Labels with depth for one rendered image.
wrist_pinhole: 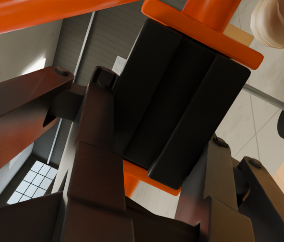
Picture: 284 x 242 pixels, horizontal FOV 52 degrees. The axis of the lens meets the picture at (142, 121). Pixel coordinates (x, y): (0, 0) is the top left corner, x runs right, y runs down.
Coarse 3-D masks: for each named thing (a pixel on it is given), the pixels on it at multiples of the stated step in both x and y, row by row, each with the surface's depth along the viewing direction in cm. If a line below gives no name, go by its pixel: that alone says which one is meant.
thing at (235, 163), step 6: (234, 162) 14; (192, 168) 14; (234, 168) 14; (234, 174) 14; (240, 174) 13; (240, 180) 13; (246, 180) 13; (240, 186) 14; (246, 186) 13; (240, 192) 14; (246, 192) 14; (240, 198) 14
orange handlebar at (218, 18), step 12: (192, 0) 14; (204, 0) 13; (216, 0) 13; (228, 0) 13; (240, 0) 14; (192, 12) 14; (204, 12) 13; (216, 12) 13; (228, 12) 14; (216, 24) 14; (132, 180) 17; (132, 192) 18
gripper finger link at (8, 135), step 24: (48, 72) 12; (0, 96) 9; (24, 96) 9; (48, 96) 11; (0, 120) 8; (24, 120) 9; (48, 120) 13; (0, 144) 8; (24, 144) 11; (0, 168) 9
